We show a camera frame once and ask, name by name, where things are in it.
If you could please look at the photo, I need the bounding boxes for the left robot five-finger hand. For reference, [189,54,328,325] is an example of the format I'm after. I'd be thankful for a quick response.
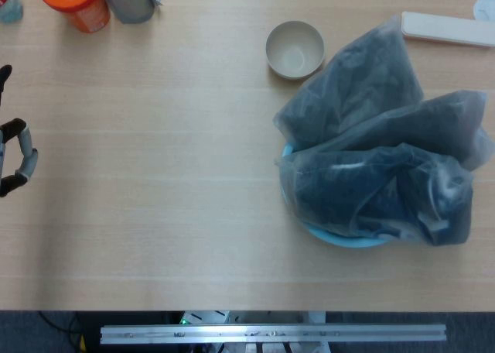
[0,64,39,198]

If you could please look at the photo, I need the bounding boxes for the bagged dark grey clothes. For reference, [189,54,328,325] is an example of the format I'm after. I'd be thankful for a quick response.
[272,14,425,153]

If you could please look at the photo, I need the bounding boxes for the bagged dark navy garment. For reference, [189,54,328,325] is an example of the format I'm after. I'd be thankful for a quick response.
[274,142,475,248]

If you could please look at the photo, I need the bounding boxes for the bagged dark grey garment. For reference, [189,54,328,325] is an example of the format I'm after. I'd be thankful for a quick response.
[305,90,495,172]

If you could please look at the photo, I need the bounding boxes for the light blue plastic bowl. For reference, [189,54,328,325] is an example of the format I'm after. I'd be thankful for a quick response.
[280,142,391,249]

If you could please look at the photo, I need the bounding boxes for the clear bottle red label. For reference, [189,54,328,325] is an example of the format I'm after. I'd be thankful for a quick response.
[0,0,24,24]

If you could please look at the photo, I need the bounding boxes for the orange lidded canister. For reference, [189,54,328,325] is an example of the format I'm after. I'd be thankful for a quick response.
[36,0,112,34]

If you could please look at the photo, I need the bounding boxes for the grey soft pouch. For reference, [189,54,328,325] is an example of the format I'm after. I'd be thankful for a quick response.
[101,0,164,24]

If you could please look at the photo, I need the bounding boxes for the beige round bowl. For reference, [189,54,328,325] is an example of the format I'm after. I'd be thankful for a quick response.
[265,20,326,80]

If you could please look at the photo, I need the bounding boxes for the long white pencil case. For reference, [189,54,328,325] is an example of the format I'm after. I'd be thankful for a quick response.
[400,11,495,48]

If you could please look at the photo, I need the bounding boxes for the white round table grommet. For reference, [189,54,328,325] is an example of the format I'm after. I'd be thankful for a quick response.
[473,0,495,22]

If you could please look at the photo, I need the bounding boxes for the aluminium profile rail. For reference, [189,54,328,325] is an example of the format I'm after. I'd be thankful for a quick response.
[99,323,448,345]

